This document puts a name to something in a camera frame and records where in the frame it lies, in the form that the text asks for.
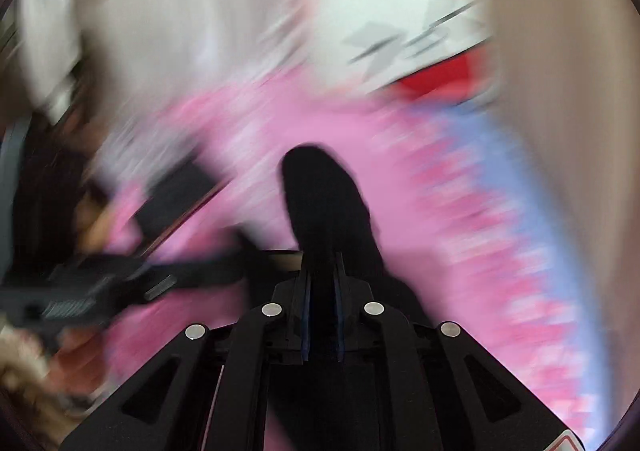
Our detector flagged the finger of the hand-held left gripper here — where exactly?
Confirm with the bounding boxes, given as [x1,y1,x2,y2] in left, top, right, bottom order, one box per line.
[142,230,273,293]

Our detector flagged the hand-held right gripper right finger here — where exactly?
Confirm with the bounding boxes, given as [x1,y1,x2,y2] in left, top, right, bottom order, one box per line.
[334,251,588,451]

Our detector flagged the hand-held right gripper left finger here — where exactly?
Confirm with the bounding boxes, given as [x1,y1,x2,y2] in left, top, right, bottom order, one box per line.
[59,251,313,451]

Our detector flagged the black pants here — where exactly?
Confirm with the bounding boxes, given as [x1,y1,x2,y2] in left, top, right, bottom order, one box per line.
[280,143,436,367]

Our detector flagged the person's left hand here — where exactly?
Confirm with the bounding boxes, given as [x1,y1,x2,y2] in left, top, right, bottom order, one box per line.
[52,326,118,394]

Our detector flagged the pink rose print bed sheet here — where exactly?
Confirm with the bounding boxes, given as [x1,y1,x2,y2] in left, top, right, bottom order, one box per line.
[95,0,608,451]

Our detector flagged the silver satin curtain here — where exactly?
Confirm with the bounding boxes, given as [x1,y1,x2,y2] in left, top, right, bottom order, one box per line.
[15,0,321,132]

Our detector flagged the cartoon face pillow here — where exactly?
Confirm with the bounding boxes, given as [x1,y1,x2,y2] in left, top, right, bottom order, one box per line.
[295,0,496,112]

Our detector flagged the beige draped cloth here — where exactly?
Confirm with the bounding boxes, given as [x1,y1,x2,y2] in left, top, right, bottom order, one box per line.
[467,0,640,437]

